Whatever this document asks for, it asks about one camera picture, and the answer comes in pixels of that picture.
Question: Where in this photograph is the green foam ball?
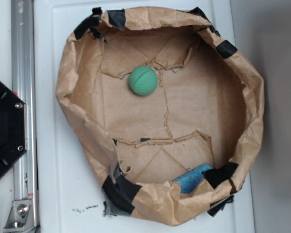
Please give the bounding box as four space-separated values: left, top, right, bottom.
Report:
129 66 158 96

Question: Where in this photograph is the aluminium extrusion rail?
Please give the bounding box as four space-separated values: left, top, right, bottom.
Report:
11 0 40 233

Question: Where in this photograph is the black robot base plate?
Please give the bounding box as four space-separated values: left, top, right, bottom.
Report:
0 81 27 179

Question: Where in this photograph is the metal corner bracket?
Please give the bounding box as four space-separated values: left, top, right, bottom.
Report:
3 199 34 233

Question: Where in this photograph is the brown paper bag bin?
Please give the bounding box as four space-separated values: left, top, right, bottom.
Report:
56 7 264 226

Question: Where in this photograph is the blue sponge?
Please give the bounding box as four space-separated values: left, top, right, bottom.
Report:
173 163 213 194

